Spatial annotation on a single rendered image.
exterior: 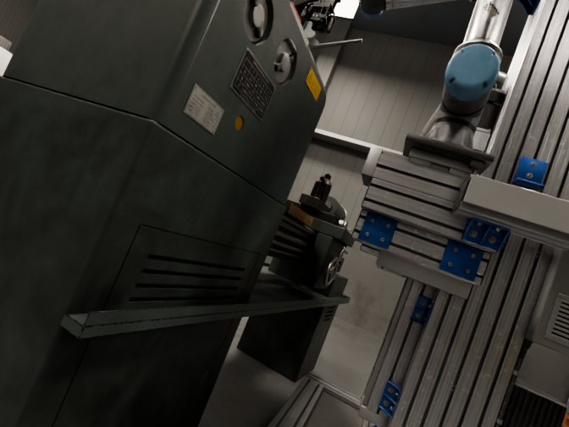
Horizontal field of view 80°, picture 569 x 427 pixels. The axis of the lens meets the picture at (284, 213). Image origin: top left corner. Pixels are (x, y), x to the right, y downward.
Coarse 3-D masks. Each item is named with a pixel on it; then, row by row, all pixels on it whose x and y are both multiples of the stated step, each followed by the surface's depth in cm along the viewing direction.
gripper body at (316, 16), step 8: (320, 0) 108; (328, 0) 107; (336, 0) 108; (312, 8) 107; (320, 8) 106; (328, 8) 104; (312, 16) 107; (320, 16) 105; (328, 16) 109; (312, 24) 110; (320, 24) 108; (328, 24) 108; (320, 32) 111; (328, 32) 110
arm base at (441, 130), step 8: (440, 120) 98; (448, 120) 96; (456, 120) 95; (464, 120) 95; (432, 128) 101; (440, 128) 97; (448, 128) 95; (456, 128) 95; (464, 128) 95; (472, 128) 96; (432, 136) 98; (440, 136) 95; (448, 136) 94; (456, 136) 94; (464, 136) 94; (472, 136) 97; (456, 144) 93; (464, 144) 94; (472, 144) 96
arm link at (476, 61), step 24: (480, 0) 89; (504, 0) 86; (480, 24) 87; (504, 24) 87; (456, 48) 89; (480, 48) 82; (456, 72) 84; (480, 72) 82; (456, 96) 87; (480, 96) 85
